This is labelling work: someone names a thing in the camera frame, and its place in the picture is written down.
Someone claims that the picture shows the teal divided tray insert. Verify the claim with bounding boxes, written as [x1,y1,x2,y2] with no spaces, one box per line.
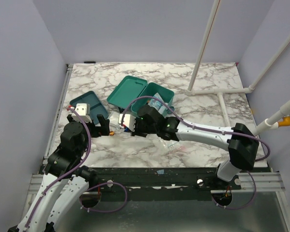
[69,91,109,124]

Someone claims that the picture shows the clear zip bag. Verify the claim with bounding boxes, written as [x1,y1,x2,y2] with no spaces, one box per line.
[159,140,184,153]

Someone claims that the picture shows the teal medicine kit box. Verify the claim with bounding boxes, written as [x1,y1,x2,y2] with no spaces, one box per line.
[107,75,176,119]

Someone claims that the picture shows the white gauze pad packet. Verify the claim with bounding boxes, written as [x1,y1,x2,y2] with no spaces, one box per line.
[108,111,122,131]

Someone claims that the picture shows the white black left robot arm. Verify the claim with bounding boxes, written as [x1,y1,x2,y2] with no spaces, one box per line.
[9,115,110,232]

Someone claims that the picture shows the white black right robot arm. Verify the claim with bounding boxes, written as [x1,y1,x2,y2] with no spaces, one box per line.
[131,105,259,189]

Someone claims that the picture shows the yellow pipe fitting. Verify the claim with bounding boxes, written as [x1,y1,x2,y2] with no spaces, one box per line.
[278,115,290,127]

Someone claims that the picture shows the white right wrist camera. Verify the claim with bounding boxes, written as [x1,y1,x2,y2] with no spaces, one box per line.
[118,114,136,131]

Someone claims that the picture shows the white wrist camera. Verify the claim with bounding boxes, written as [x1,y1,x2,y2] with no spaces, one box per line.
[67,103,92,123]
[118,114,136,131]

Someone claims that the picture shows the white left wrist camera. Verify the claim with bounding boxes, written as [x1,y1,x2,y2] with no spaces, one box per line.
[67,103,92,123]

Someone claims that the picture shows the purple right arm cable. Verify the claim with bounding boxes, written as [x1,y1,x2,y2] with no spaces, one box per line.
[120,96,273,211]

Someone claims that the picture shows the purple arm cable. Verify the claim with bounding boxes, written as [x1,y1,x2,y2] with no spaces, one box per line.
[23,106,129,230]
[120,96,273,211]

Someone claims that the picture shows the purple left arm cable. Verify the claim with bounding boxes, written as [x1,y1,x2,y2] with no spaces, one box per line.
[23,106,129,230]

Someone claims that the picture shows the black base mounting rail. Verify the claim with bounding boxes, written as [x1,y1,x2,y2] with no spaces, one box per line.
[38,166,274,201]

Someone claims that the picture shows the white PVC pipe frame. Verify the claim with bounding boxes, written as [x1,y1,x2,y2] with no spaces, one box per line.
[186,0,290,136]

